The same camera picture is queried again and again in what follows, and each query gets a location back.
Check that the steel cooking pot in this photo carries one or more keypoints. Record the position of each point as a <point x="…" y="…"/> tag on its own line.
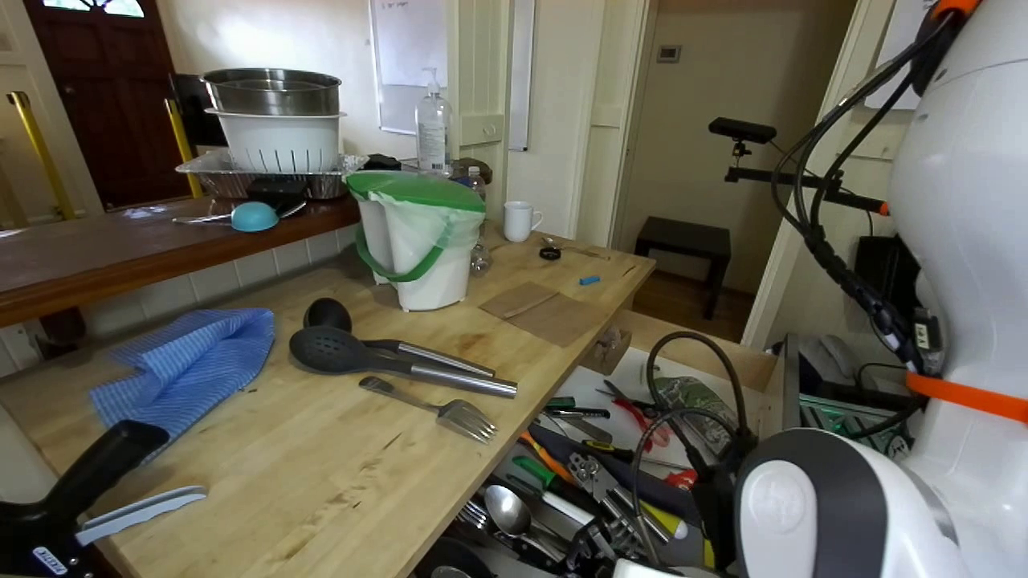
<point x="267" y="93"/>

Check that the white bin green lid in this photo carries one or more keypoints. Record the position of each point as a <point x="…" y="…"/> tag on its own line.
<point x="422" y="245"/>

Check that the black bag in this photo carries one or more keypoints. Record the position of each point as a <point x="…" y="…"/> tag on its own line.
<point x="884" y="273"/>

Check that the green printed plastic bag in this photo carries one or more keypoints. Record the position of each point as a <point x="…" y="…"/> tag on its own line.
<point x="696" y="397"/>

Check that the black camera on mount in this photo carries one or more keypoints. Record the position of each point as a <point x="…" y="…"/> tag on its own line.
<point x="743" y="130"/>

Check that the white mug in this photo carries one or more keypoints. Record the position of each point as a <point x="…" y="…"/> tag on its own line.
<point x="518" y="223"/>

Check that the clear plastic water bottle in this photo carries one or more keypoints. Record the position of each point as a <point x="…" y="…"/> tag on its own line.
<point x="432" y="130"/>

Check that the white wall paper sheet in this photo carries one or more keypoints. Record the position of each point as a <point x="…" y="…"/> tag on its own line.
<point x="410" y="54"/>

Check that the grey metal tray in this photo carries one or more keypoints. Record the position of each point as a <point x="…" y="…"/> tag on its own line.
<point x="196" y="166"/>

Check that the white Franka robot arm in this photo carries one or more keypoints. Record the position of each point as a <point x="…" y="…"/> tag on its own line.
<point x="964" y="214"/>

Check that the dark wooden counter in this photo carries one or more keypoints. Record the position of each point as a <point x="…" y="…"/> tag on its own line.
<point x="108" y="251"/>

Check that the black cutlery tray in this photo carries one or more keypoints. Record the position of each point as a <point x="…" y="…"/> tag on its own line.
<point x="567" y="438"/>

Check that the black stool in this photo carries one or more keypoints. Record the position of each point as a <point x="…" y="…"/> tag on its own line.
<point x="685" y="237"/>

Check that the open wooden drawer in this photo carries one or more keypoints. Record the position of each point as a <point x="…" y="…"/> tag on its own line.
<point x="685" y="347"/>

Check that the silver fork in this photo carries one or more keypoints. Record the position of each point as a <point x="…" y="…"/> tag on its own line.
<point x="467" y="419"/>

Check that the small blue stick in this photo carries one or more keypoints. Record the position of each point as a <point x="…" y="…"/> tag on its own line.
<point x="589" y="281"/>

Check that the brown square mat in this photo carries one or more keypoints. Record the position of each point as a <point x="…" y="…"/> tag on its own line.
<point x="567" y="323"/>

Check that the yellow pole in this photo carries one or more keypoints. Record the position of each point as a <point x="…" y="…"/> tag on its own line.
<point x="182" y="145"/>
<point x="38" y="149"/>

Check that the black mount arm orange joints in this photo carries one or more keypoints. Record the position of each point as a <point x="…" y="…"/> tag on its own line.
<point x="772" y="179"/>

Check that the blue cloth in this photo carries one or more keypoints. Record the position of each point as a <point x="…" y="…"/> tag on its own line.
<point x="189" y="365"/>

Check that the silver can opener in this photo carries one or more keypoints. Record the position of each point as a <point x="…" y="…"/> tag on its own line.
<point x="606" y="487"/>

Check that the dark wooden door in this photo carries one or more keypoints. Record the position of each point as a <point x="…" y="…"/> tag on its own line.
<point x="108" y="118"/>

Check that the grey control box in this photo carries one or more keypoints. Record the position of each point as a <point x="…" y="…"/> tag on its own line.
<point x="841" y="370"/>

